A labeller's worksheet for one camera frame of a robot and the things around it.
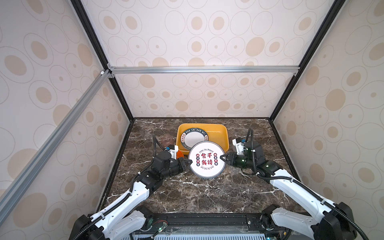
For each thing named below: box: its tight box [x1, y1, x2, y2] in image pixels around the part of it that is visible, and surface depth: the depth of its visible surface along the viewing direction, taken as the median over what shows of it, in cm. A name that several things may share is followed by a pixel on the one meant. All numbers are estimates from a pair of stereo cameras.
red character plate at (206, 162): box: [188, 141, 226, 179], surface depth 79 cm
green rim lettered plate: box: [180, 128, 209, 150], surface depth 109 cm
